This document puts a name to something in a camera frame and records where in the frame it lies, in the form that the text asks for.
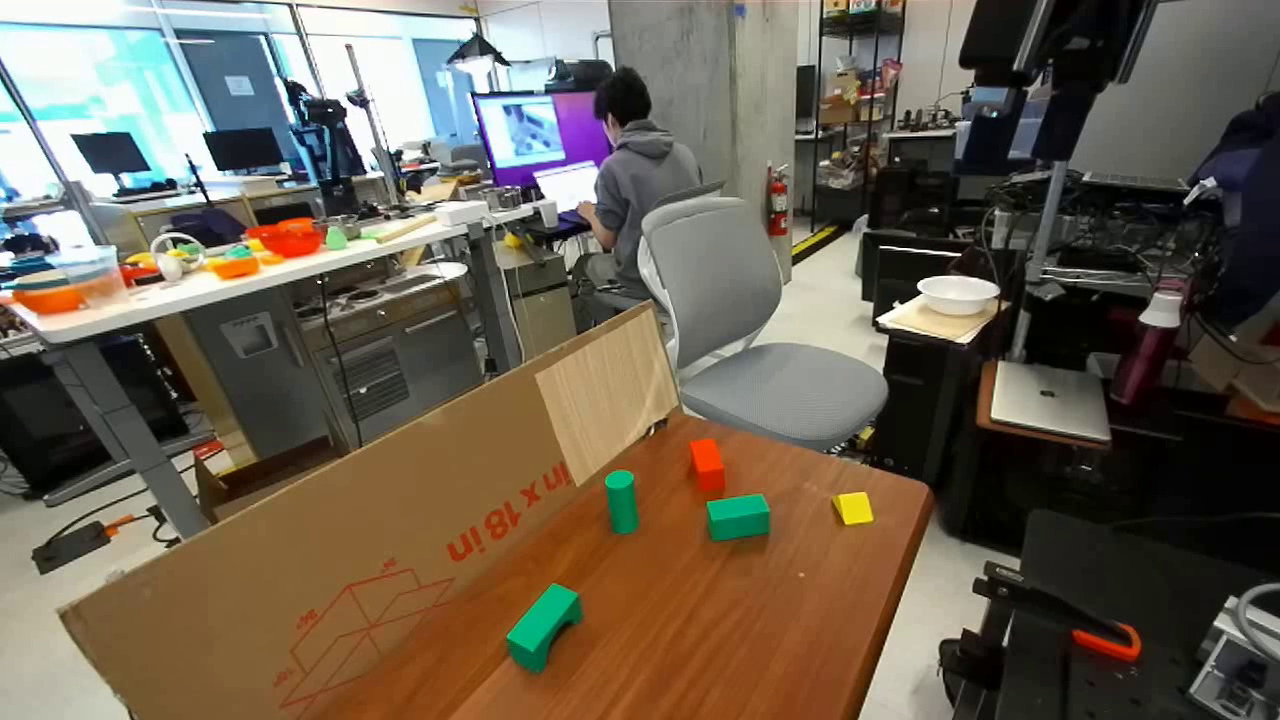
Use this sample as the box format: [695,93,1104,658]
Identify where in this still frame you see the purple computer monitor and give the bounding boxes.
[474,93,614,185]

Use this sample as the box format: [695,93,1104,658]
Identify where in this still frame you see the cardboard box wall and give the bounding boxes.
[59,310,677,720]

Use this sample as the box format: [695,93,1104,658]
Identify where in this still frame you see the orange rectangular block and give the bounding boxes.
[688,439,727,496]

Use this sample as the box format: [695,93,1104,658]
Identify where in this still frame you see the white bowl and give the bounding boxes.
[918,277,1001,317]

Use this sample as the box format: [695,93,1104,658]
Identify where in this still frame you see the small yellow cube block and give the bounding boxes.
[834,493,876,527]

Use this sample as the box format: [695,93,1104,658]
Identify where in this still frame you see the white height-adjustable desk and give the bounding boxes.
[15,202,531,536]

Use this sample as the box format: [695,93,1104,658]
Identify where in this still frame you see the green rectangular block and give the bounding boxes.
[703,496,773,545]

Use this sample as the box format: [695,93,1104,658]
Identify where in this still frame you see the orange plastic bowl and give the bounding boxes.
[252,217,326,255]

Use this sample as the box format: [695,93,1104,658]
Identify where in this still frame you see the green cylinder block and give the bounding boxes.
[605,469,640,536]

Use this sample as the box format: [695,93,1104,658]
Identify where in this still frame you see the silver laptop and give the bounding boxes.
[992,362,1113,445]

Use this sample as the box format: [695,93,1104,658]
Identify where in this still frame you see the grey office chair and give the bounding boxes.
[636,198,889,454]

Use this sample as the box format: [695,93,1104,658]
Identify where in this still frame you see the maroon water bottle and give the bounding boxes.
[1113,289,1186,407]

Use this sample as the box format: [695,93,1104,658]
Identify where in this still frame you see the seated person in grey hoodie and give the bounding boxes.
[581,70,703,298]

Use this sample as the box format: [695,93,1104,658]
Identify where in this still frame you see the green arch block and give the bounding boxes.
[508,584,584,673]

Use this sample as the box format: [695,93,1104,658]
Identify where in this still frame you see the orange handled clamp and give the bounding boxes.
[972,562,1144,663]

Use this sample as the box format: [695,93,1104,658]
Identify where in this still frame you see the red fire extinguisher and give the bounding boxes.
[768,164,791,240]

